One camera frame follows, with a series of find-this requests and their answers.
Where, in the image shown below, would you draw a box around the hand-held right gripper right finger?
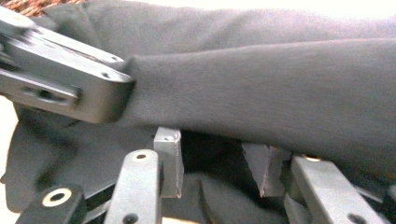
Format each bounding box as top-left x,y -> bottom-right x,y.
242,143 -> 292,199

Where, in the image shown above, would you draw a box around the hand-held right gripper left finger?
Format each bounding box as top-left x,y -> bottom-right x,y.
153,126 -> 185,199

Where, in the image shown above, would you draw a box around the black pants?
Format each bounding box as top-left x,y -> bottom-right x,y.
0,0 -> 396,224

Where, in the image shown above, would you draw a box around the brown woven basket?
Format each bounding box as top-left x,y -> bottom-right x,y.
0,0 -> 88,18

